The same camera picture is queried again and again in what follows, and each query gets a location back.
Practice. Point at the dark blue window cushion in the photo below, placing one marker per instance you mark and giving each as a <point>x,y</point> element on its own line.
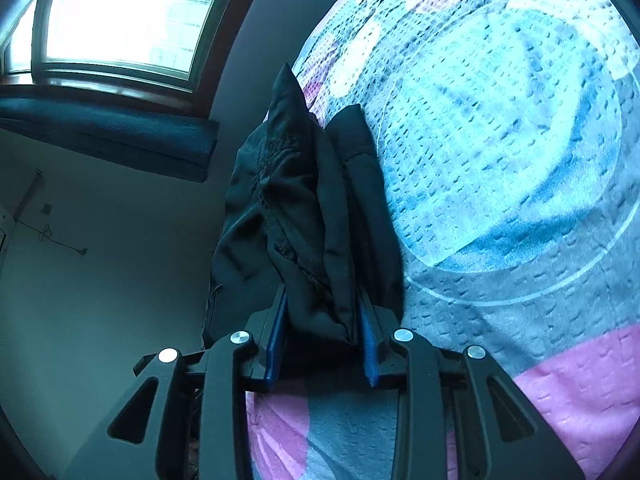
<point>110,135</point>

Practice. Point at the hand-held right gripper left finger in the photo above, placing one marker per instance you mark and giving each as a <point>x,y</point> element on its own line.
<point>275,350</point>

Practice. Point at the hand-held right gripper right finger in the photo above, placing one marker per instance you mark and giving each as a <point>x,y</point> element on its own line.
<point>369,355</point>

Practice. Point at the black jacket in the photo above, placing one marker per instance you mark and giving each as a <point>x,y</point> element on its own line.
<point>300,210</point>

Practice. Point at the window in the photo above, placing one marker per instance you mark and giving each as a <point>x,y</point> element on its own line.
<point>125,15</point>

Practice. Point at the circle-patterned bedspread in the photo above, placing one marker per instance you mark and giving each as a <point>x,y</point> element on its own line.
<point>500,160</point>

